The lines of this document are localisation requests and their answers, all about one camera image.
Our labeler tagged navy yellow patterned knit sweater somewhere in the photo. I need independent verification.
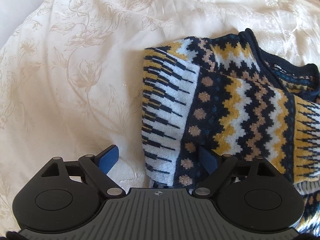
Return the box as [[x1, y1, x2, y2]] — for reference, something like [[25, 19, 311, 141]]
[[142, 29, 319, 235]]

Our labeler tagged white floral bed duvet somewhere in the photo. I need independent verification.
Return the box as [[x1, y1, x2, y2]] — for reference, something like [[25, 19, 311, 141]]
[[1, 0, 319, 233]]

